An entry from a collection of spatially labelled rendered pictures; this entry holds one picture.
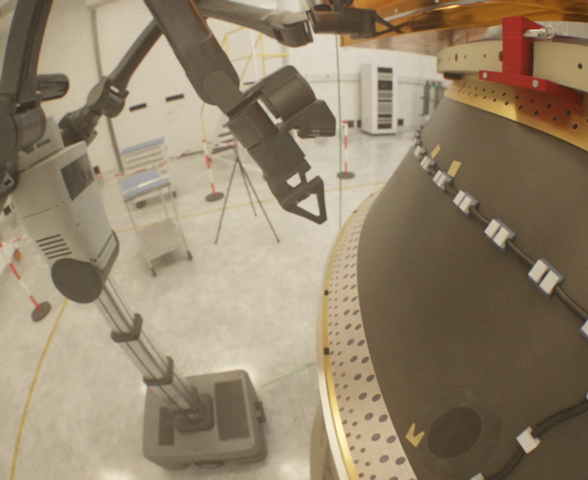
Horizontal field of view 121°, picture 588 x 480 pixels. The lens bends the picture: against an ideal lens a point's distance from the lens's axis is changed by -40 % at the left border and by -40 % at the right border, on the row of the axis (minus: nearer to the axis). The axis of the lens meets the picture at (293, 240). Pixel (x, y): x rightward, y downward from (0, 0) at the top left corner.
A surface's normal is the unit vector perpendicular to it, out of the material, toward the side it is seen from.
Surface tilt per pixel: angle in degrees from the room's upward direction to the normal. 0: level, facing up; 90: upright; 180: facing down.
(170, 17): 91
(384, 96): 90
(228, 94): 90
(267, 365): 0
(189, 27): 82
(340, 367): 43
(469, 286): 62
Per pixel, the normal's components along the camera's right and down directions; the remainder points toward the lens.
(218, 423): -0.07, -0.84
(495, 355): -0.90, -0.25
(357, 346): -0.73, -0.56
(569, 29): -0.99, 0.11
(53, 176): 0.93, 0.14
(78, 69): 0.24, 0.52
